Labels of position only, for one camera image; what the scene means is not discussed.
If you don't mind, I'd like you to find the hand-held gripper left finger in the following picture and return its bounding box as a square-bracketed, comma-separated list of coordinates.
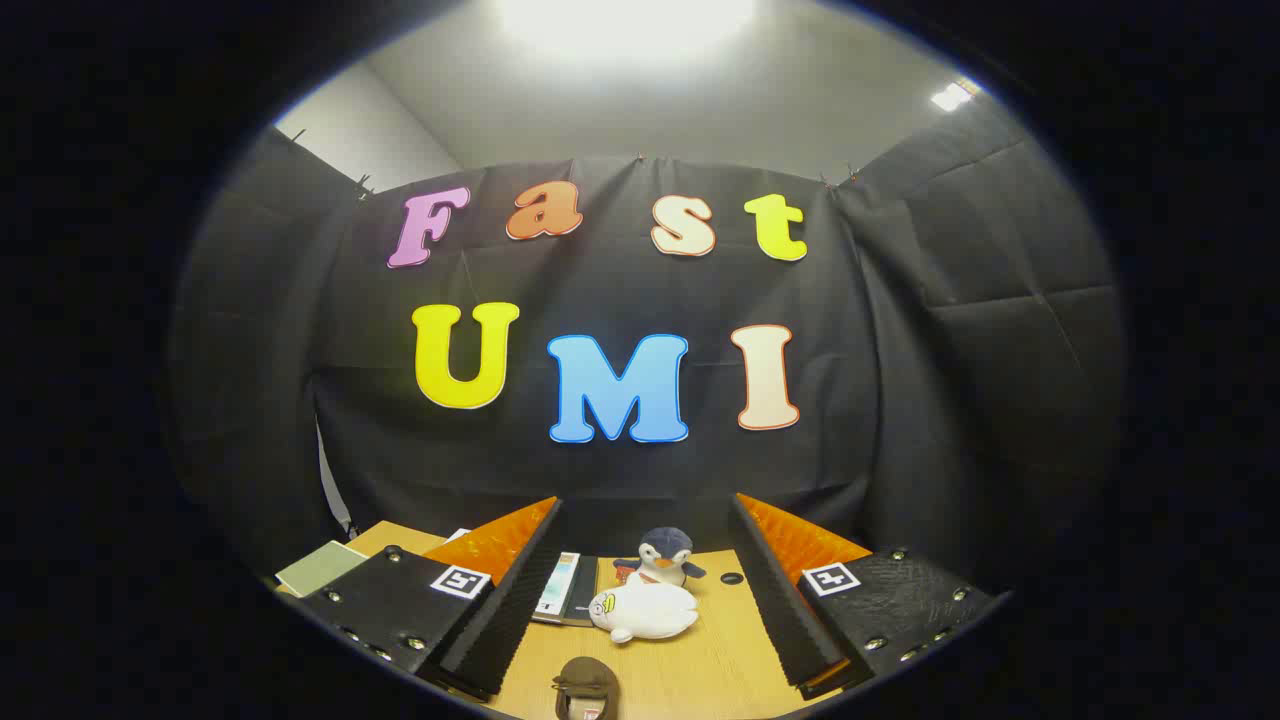
[297, 495, 566, 701]

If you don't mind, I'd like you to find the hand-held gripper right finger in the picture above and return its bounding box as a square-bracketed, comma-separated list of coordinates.
[730, 492, 1009, 701]

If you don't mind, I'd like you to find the brown fuzzy shoe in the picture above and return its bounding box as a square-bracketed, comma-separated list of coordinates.
[552, 656, 621, 720]

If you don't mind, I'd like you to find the green fabric storage box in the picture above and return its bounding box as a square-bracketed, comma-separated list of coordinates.
[275, 540, 369, 598]

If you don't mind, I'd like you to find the large book with sky cover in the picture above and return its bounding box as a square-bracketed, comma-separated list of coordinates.
[531, 551, 582, 622]

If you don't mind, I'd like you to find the dark covered book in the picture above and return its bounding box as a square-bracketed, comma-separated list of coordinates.
[565, 555, 601, 628]

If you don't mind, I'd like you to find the penguin plush toy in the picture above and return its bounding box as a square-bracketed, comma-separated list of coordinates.
[612, 527, 707, 589]

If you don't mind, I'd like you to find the white duck plush toy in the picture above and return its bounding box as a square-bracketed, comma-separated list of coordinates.
[587, 580, 700, 644]

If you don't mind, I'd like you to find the small ceiling light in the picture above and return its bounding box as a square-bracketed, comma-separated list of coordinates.
[930, 78, 986, 113]

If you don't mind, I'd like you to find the large ceiling light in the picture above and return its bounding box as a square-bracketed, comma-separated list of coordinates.
[495, 0, 761, 61]

